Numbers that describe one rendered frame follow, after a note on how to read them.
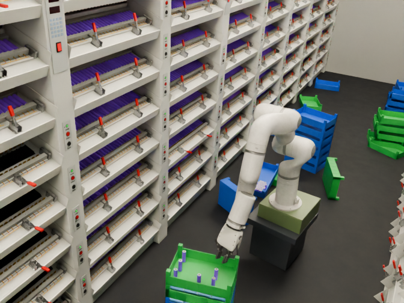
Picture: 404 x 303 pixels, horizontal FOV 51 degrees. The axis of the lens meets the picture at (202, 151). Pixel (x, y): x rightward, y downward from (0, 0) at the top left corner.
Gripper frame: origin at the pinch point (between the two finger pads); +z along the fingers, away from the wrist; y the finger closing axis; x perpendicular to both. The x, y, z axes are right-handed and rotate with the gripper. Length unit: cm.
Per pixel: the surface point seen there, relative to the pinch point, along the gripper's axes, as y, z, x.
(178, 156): 72, -23, -32
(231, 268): -0.2, 7.5, -11.8
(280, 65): 126, -109, -190
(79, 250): 46, 19, 42
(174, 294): 9.9, 24.0, 10.9
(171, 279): 11.1, 16.2, 15.3
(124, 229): 58, 17, 7
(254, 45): 108, -109, -115
